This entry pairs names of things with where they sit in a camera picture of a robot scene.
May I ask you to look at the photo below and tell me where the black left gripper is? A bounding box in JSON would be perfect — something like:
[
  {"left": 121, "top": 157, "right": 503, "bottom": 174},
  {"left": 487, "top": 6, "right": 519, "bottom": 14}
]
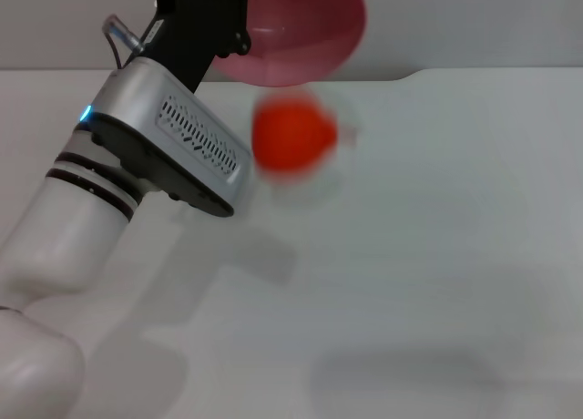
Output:
[{"left": 145, "top": 0, "right": 252, "bottom": 93}]

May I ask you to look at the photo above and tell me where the pink plastic bowl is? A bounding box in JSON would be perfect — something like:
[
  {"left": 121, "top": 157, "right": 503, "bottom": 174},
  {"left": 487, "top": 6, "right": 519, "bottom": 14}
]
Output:
[{"left": 211, "top": 0, "right": 368, "bottom": 88}]

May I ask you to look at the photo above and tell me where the orange fruit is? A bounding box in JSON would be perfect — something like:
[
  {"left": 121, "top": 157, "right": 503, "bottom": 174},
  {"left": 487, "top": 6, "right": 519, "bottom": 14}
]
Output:
[{"left": 251, "top": 94, "right": 341, "bottom": 172}]

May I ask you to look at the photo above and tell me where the grey left arm cable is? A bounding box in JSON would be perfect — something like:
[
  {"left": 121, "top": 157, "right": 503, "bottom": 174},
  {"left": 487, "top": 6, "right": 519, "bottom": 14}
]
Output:
[{"left": 101, "top": 15, "right": 148, "bottom": 70}]

